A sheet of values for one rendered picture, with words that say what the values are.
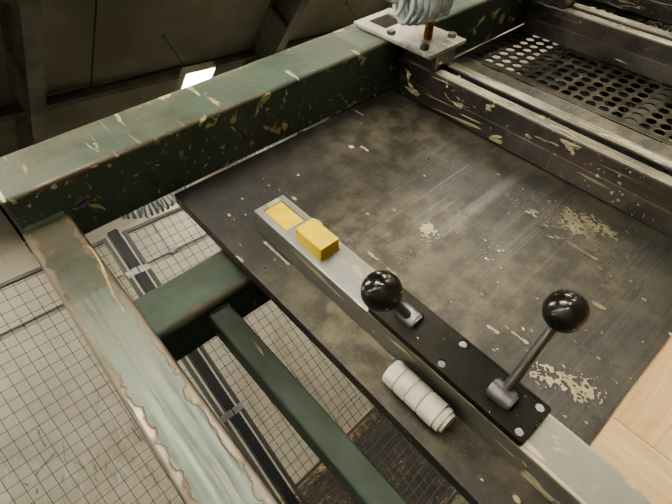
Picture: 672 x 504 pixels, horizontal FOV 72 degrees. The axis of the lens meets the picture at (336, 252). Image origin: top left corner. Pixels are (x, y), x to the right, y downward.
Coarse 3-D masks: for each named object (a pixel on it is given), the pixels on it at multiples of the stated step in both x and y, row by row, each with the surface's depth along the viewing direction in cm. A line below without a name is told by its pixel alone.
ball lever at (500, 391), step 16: (544, 304) 40; (560, 304) 39; (576, 304) 38; (544, 320) 41; (560, 320) 39; (576, 320) 38; (544, 336) 41; (528, 352) 42; (528, 368) 42; (496, 384) 44; (512, 384) 43; (496, 400) 44; (512, 400) 43
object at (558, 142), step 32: (384, 32) 85; (416, 32) 85; (448, 32) 85; (416, 64) 84; (448, 64) 84; (416, 96) 88; (448, 96) 82; (480, 96) 77; (512, 96) 77; (480, 128) 81; (512, 128) 76; (544, 128) 72; (576, 128) 72; (544, 160) 74; (576, 160) 70; (608, 160) 66; (640, 160) 67; (608, 192) 69; (640, 192) 65
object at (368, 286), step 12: (372, 276) 41; (384, 276) 40; (396, 276) 41; (372, 288) 40; (384, 288) 40; (396, 288) 40; (372, 300) 40; (384, 300) 40; (396, 300) 40; (396, 312) 50; (408, 312) 48; (408, 324) 49
